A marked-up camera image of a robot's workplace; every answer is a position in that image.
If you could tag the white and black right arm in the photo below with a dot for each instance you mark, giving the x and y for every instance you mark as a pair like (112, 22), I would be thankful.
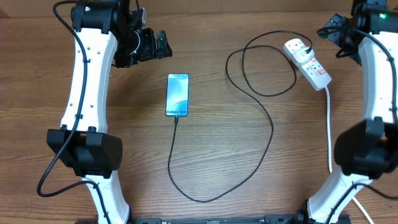
(369, 149)

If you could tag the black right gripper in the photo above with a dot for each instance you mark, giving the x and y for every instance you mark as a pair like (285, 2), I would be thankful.
(333, 35)

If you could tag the white power strip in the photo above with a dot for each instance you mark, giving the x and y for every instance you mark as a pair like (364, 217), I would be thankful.
(313, 71)

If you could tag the white charger adapter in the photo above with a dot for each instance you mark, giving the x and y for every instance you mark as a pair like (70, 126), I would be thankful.
(303, 55)

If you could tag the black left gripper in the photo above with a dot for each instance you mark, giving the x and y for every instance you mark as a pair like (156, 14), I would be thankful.
(150, 50)

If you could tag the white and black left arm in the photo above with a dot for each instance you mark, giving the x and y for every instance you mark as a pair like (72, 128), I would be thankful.
(108, 34)

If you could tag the Samsung Galaxy smartphone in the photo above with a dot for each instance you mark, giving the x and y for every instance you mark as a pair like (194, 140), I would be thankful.
(177, 98)

